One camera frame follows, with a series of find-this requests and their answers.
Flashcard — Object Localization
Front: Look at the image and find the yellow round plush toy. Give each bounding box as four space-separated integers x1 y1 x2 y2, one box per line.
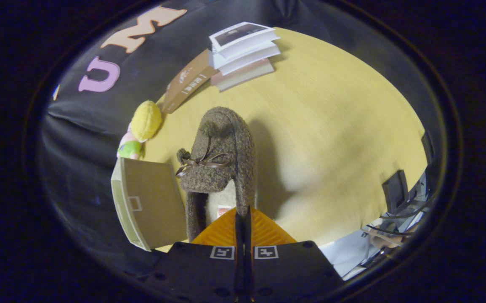
130 100 163 143

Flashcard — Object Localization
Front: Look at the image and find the pink and green plush toy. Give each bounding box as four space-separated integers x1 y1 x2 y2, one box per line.
117 122 145 160

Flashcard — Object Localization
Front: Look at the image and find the beige fabric storage box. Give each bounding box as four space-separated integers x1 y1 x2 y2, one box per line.
110 157 188 252

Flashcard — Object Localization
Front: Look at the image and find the pale pink book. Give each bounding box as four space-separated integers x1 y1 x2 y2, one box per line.
210 58 275 92

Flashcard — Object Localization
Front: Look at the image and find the black cable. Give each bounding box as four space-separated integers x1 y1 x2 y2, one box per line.
365 223 421 237

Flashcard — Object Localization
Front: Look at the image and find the black backdrop cloth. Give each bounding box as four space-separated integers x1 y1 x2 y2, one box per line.
39 0 441 278

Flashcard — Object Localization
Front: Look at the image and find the dark rectangular panel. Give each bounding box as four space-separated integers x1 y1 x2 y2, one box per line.
382 170 410 215

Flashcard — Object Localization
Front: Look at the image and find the plain white book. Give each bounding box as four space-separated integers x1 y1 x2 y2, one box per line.
210 41 282 76

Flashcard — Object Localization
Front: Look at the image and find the white book with dark photo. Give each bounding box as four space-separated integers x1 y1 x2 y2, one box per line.
209 21 278 58

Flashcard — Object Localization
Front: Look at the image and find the brown fuzzy slipper shoe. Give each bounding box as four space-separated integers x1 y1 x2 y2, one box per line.
175 106 257 243

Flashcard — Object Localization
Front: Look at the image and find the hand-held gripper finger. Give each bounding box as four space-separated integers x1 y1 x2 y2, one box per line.
146 206 244 303
244 206 345 303

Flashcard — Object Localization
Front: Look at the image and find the brown book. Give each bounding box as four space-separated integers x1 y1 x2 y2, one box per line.
161 48 220 114

